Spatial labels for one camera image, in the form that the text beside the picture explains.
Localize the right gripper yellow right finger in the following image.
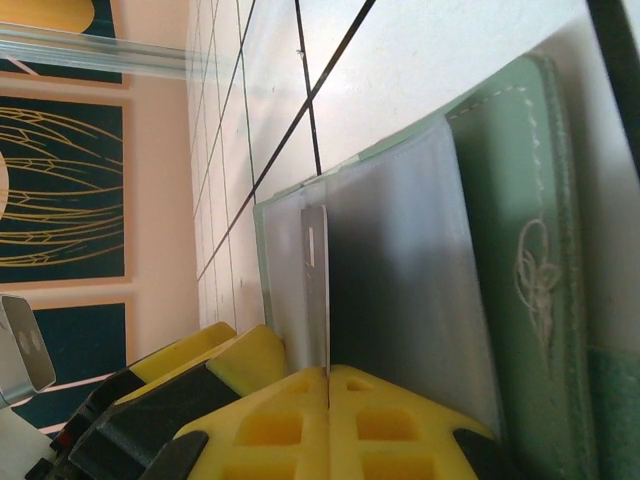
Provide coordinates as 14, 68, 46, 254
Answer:
327, 363, 501, 480

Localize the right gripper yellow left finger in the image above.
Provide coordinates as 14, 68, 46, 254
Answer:
172, 367, 331, 480

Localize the green card holder wallet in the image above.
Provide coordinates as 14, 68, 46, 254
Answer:
252, 52, 640, 480

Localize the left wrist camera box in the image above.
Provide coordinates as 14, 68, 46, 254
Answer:
0, 293, 57, 407

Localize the aluminium corner post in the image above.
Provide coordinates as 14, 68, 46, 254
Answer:
0, 22, 221, 85

